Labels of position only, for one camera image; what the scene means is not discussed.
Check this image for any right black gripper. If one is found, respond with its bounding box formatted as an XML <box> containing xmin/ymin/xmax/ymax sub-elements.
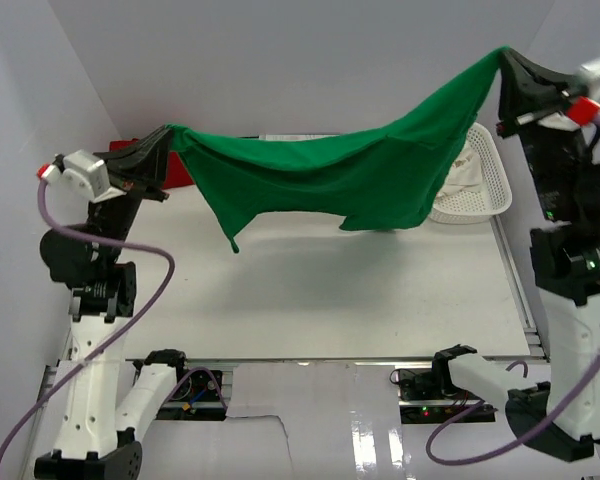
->
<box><xmin>496</xmin><ymin>47</ymin><xmax>591</xmax><ymax>222</ymax></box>

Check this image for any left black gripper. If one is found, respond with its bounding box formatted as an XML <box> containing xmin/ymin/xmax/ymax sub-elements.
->
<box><xmin>87</xmin><ymin>124</ymin><xmax>172</xmax><ymax>263</ymax></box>

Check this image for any green t shirt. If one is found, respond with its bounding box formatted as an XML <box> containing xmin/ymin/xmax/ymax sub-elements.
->
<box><xmin>169</xmin><ymin>46</ymin><xmax>510</xmax><ymax>251</ymax></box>

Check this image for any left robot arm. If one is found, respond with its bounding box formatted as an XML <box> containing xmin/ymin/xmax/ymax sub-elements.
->
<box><xmin>33</xmin><ymin>127</ymin><xmax>192</xmax><ymax>479</ymax></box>

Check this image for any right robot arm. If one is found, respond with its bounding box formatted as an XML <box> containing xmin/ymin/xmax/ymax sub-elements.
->
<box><xmin>431</xmin><ymin>50</ymin><xmax>600</xmax><ymax>462</ymax></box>

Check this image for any folded red t shirt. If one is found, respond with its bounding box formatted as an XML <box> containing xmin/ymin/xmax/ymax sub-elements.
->
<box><xmin>109</xmin><ymin>138</ymin><xmax>194</xmax><ymax>190</ymax></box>

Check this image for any cream white t shirt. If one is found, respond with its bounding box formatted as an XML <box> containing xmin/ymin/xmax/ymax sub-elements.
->
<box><xmin>436</xmin><ymin>141</ymin><xmax>483</xmax><ymax>198</ymax></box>

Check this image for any paper label strip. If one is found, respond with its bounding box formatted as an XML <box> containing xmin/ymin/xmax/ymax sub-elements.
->
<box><xmin>258</xmin><ymin>134</ymin><xmax>337</xmax><ymax>142</ymax></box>

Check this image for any white perforated plastic basket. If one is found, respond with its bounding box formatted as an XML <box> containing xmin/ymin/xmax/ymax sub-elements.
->
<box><xmin>429</xmin><ymin>123</ymin><xmax>512</xmax><ymax>225</ymax></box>

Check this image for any white paper front cover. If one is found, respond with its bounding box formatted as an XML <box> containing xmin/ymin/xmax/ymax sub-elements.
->
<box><xmin>138</xmin><ymin>363</ymin><xmax>600</xmax><ymax>479</ymax></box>

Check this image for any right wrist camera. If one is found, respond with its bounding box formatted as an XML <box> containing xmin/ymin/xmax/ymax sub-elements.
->
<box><xmin>566</xmin><ymin>57</ymin><xmax>600</xmax><ymax>126</ymax></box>

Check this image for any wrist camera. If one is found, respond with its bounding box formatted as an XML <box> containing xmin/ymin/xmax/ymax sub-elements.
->
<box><xmin>566</xmin><ymin>57</ymin><xmax>600</xmax><ymax>126</ymax></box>
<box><xmin>37</xmin><ymin>150</ymin><xmax>125</xmax><ymax>203</ymax></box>

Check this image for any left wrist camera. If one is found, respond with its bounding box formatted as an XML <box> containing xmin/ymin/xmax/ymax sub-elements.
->
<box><xmin>37</xmin><ymin>150</ymin><xmax>125</xmax><ymax>203</ymax></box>

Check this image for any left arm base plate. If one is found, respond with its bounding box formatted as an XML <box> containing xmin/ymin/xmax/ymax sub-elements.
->
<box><xmin>156</xmin><ymin>370</ymin><xmax>226</xmax><ymax>421</ymax></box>

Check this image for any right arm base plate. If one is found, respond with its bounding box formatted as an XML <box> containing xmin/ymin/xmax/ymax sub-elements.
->
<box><xmin>389</xmin><ymin>368</ymin><xmax>480</xmax><ymax>425</ymax></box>

